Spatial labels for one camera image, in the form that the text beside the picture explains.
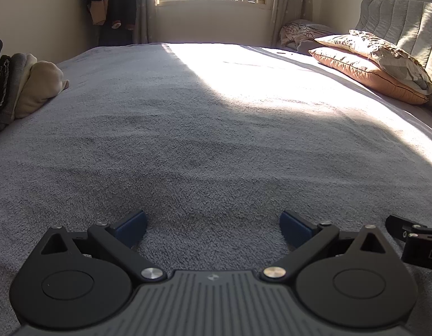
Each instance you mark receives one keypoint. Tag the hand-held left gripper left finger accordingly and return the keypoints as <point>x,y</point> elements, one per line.
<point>130,229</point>

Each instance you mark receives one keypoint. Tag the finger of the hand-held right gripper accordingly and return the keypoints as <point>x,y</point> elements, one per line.
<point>399,225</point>

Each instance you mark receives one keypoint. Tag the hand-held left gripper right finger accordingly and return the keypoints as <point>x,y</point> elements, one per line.
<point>296,231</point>

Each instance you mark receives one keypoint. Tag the hanging dark clothes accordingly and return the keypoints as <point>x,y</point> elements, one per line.
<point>114,3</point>

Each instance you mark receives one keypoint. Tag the orange pillow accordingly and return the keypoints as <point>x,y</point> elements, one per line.
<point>359,70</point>

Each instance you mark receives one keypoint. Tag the beige patterned pillow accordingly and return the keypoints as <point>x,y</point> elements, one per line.
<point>387,54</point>

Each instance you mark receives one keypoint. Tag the folded cream garment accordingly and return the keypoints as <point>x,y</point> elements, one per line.
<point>37,84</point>

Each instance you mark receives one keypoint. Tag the folded grey garment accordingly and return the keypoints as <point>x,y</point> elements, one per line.
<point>15,77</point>

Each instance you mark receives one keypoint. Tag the crumpled floral bedding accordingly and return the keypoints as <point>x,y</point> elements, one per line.
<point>300,33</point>

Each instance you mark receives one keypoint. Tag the grey padded headboard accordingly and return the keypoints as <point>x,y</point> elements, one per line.
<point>405,21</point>

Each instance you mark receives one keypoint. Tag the grey star-print curtain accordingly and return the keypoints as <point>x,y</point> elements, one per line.
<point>293,3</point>
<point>142,3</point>

